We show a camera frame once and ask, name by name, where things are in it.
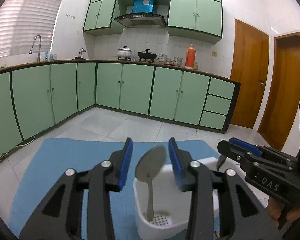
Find black wok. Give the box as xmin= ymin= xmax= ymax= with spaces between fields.
xmin=137 ymin=49 xmax=158 ymax=62

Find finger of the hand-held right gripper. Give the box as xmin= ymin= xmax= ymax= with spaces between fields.
xmin=229 ymin=137 xmax=299 ymax=172
xmin=217 ymin=140 xmax=259 ymax=170

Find green cabinet drawer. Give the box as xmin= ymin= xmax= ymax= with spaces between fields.
xmin=204 ymin=94 xmax=232 ymax=115
xmin=199 ymin=111 xmax=227 ymax=130
xmin=207 ymin=77 xmax=235 ymax=100

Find white utensil holder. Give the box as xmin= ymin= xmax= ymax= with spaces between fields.
xmin=133 ymin=156 xmax=220 ymax=239

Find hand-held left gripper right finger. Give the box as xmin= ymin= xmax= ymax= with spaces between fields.
xmin=168 ymin=137 xmax=282 ymax=240

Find orange thermos flask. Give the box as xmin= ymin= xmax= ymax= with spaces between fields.
xmin=184 ymin=44 xmax=196 ymax=69

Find white floor cable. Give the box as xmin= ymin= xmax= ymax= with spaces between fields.
xmin=0 ymin=135 xmax=37 ymax=159

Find green lower kitchen cabinets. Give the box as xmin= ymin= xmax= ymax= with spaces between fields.
xmin=0 ymin=59 xmax=241 ymax=167

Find white cooking pot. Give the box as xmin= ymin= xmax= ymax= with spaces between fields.
xmin=117 ymin=46 xmax=133 ymax=60

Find person's right hand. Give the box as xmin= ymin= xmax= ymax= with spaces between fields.
xmin=266 ymin=197 xmax=300 ymax=228

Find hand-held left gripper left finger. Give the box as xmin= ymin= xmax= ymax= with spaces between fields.
xmin=19 ymin=137 xmax=133 ymax=240

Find blue table mat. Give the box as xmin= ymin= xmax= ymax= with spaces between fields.
xmin=9 ymin=137 xmax=222 ymax=240

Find metal kitchen faucet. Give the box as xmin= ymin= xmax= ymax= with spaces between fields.
xmin=29 ymin=34 xmax=42 ymax=62

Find blue box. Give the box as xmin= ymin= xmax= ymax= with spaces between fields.
xmin=132 ymin=0 xmax=156 ymax=14

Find green upper wall cabinets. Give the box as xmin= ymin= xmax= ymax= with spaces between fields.
xmin=82 ymin=0 xmax=223 ymax=45

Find metal spoon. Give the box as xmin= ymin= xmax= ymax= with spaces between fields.
xmin=135 ymin=145 xmax=167 ymax=222
xmin=216 ymin=155 xmax=227 ymax=172

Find closed wooden door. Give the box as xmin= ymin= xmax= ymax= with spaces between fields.
xmin=230 ymin=19 xmax=270 ymax=129

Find range hood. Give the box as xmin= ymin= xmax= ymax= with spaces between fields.
xmin=113 ymin=14 xmax=166 ymax=28

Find window blinds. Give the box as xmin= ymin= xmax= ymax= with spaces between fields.
xmin=0 ymin=0 xmax=68 ymax=60

